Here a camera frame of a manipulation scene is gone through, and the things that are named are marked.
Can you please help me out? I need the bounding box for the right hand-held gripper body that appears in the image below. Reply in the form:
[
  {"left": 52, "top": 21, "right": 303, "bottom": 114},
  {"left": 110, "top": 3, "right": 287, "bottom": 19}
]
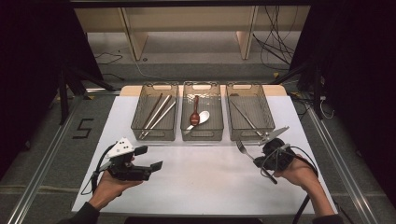
[{"left": 258, "top": 125, "right": 295, "bottom": 172}]

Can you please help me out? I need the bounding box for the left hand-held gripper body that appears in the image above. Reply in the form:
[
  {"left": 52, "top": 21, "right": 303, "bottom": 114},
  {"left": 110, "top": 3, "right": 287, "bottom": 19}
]
[{"left": 100, "top": 137, "right": 151, "bottom": 182}]

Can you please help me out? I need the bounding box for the dark-handled steel fork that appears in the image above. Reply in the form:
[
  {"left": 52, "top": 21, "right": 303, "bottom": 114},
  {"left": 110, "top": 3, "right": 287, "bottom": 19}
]
[{"left": 235, "top": 139, "right": 278, "bottom": 186}]

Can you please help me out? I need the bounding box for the smoky transparent plastic bin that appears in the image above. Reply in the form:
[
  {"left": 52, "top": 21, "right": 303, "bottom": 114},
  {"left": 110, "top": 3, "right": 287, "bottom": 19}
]
[
  {"left": 130, "top": 81, "right": 180, "bottom": 142},
  {"left": 180, "top": 80, "right": 225, "bottom": 142},
  {"left": 226, "top": 81, "right": 276, "bottom": 142}
]

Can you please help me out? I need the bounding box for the white chopstick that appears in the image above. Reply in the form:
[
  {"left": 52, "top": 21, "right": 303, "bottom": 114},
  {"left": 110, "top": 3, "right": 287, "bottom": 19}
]
[
  {"left": 141, "top": 101, "right": 177, "bottom": 140},
  {"left": 138, "top": 94, "right": 173, "bottom": 139}
]

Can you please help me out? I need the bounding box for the dark-handled steel knife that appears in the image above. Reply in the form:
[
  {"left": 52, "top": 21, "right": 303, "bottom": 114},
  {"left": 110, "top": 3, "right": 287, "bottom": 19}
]
[{"left": 230, "top": 100, "right": 266, "bottom": 138}]

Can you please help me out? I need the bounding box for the brown wooden chopstick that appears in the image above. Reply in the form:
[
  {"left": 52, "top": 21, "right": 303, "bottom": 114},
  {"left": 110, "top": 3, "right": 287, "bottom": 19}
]
[
  {"left": 142, "top": 92, "right": 163, "bottom": 131},
  {"left": 141, "top": 92, "right": 163, "bottom": 130}
]

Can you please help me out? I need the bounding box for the brown wooden spoon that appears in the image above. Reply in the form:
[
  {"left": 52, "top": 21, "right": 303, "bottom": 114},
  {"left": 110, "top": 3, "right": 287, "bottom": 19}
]
[{"left": 189, "top": 94, "right": 201, "bottom": 127}]

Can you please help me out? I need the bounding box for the white ceramic spoon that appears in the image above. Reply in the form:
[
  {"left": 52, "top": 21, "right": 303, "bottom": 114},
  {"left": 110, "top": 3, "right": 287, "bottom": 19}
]
[{"left": 183, "top": 110, "right": 211, "bottom": 135}]

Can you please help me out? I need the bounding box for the person's right hand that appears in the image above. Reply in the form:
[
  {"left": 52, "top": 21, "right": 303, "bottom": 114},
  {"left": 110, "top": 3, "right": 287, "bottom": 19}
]
[{"left": 274, "top": 158, "right": 316, "bottom": 190}]

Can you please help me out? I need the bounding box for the person's left hand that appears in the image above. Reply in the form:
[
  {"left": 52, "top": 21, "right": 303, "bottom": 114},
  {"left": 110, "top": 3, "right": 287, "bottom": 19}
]
[{"left": 88, "top": 170, "right": 144, "bottom": 211}]

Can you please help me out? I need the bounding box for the black metal stand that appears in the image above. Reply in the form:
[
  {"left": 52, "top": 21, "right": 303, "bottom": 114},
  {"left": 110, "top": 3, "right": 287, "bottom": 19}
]
[
  {"left": 270, "top": 60, "right": 325, "bottom": 121},
  {"left": 56, "top": 65, "right": 117, "bottom": 126}
]

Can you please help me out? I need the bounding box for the black curtain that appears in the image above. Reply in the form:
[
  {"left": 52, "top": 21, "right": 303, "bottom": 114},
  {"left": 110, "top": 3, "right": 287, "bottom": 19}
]
[
  {"left": 289, "top": 0, "right": 396, "bottom": 206},
  {"left": 0, "top": 0, "right": 105, "bottom": 178}
]

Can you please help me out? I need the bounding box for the light wooden desk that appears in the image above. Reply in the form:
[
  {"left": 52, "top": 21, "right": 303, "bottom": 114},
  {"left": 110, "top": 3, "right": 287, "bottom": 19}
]
[{"left": 74, "top": 5, "right": 311, "bottom": 62}]

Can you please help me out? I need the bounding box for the left hand-held gripper cable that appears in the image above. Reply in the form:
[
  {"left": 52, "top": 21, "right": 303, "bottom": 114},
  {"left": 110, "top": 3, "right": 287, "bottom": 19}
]
[{"left": 79, "top": 144, "right": 117, "bottom": 196}]

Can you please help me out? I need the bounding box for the hand-held gripper cable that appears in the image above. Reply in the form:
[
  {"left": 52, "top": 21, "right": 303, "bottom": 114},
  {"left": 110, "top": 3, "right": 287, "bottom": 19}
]
[
  {"left": 79, "top": 144, "right": 117, "bottom": 196},
  {"left": 260, "top": 143, "right": 319, "bottom": 224}
]

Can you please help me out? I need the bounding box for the right hand-held gripper cable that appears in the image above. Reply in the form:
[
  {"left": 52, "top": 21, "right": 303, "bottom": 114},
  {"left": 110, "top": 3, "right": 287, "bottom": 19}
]
[{"left": 260, "top": 143, "right": 319, "bottom": 224}]

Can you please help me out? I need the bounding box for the thin white cable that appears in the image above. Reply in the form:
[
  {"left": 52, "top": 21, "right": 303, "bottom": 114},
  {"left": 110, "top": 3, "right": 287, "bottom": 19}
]
[{"left": 318, "top": 95, "right": 336, "bottom": 121}]

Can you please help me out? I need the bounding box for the aluminium floor rail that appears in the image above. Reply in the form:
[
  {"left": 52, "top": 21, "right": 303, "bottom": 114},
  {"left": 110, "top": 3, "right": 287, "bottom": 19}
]
[
  {"left": 6, "top": 88, "right": 120, "bottom": 224},
  {"left": 305, "top": 102, "right": 380, "bottom": 224}
]

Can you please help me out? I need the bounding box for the white floor cable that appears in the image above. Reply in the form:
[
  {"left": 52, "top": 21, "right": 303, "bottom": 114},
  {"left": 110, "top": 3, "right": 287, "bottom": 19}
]
[{"left": 134, "top": 59, "right": 163, "bottom": 82}]

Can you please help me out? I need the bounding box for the black floor cable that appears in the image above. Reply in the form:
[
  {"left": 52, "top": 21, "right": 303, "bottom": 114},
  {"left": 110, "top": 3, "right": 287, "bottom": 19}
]
[{"left": 93, "top": 50, "right": 124, "bottom": 66}]

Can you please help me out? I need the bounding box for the bundle of black cables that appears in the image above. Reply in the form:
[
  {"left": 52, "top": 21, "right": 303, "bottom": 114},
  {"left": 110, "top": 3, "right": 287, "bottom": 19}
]
[{"left": 251, "top": 5, "right": 301, "bottom": 72}]

